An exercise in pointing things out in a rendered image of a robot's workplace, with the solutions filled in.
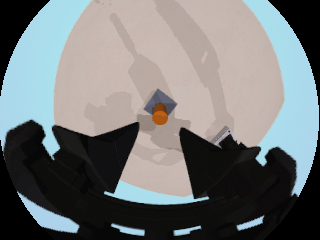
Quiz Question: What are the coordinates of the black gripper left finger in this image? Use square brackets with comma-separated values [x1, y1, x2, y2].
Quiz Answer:
[51, 121, 140, 195]

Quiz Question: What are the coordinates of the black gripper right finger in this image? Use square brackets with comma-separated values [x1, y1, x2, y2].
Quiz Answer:
[179, 127, 261, 199]

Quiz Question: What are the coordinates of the orange cylinder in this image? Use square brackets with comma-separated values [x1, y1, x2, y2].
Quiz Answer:
[152, 104, 168, 124]

